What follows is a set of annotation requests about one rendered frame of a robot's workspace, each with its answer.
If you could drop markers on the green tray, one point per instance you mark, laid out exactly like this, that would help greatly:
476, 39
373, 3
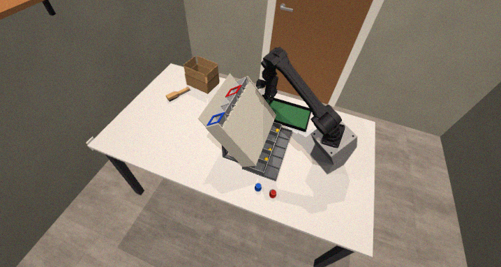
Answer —
290, 114

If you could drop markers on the brown cardboard box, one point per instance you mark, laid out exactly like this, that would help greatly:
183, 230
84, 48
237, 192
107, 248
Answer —
198, 75

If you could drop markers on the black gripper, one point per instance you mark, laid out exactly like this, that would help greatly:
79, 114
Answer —
272, 93

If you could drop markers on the grey slanted cover panel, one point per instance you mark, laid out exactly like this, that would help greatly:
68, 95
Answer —
247, 128

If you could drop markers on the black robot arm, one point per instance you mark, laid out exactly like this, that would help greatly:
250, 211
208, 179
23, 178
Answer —
328, 124

